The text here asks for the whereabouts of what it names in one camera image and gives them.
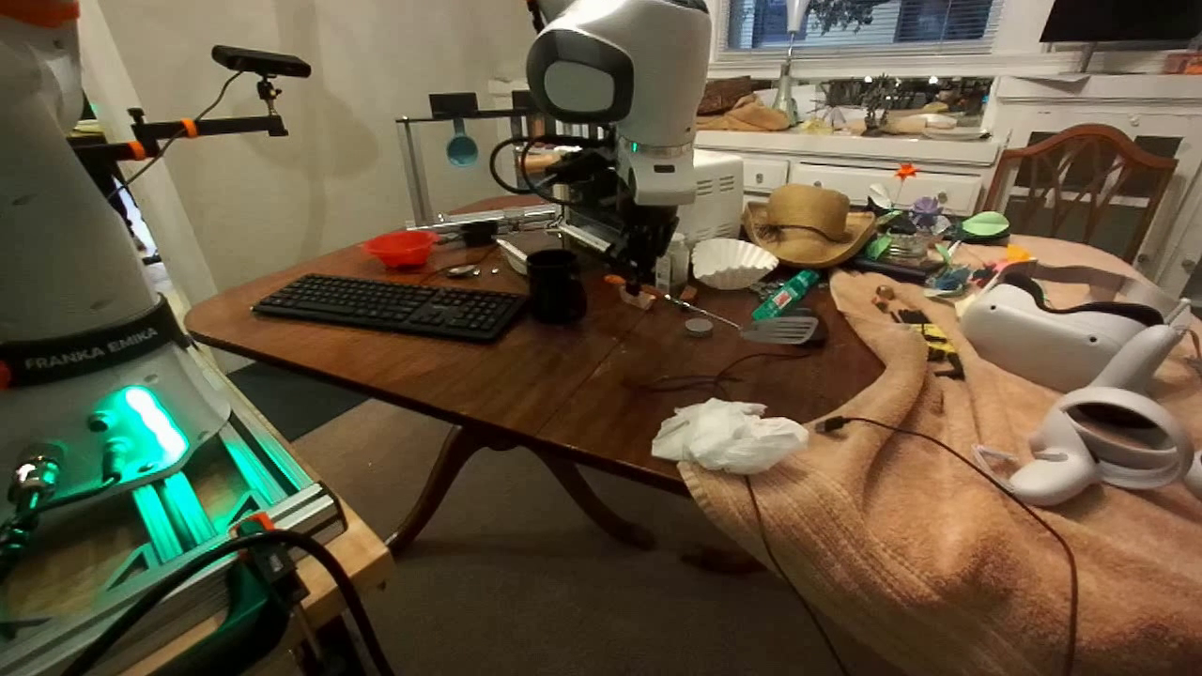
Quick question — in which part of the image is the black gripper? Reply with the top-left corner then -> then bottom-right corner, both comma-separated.
549,149 -> 676,285

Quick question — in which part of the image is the red bowl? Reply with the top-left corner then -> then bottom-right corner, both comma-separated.
367,230 -> 437,269

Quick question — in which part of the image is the white crumpled cloth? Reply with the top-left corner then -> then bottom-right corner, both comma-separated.
648,398 -> 807,475

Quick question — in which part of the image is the straw hat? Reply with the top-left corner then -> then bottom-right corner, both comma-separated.
743,184 -> 875,269

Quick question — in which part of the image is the wooden chair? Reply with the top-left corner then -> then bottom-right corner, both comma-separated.
979,122 -> 1174,259

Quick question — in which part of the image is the beige towel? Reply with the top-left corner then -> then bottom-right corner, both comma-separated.
681,269 -> 1202,676

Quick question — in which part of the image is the black keyboard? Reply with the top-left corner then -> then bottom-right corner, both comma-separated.
255,272 -> 526,341

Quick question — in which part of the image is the white VR headset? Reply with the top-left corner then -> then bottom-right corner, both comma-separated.
960,280 -> 1148,389

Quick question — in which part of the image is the white ribbed bowl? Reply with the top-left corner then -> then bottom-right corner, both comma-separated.
692,235 -> 777,290

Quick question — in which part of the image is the white VR controller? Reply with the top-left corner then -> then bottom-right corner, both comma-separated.
1003,324 -> 1199,508

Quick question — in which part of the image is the white microwave oven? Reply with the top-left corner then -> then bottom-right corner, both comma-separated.
492,145 -> 743,266

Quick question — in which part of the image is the camera on tripod arm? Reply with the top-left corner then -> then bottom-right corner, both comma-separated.
69,41 -> 314,160

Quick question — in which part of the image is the aluminium camera post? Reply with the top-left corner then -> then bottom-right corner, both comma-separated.
394,91 -> 526,226

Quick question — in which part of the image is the black mug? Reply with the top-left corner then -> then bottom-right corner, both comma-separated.
526,246 -> 586,324

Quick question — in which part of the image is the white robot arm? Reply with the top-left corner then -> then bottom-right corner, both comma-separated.
526,0 -> 708,280

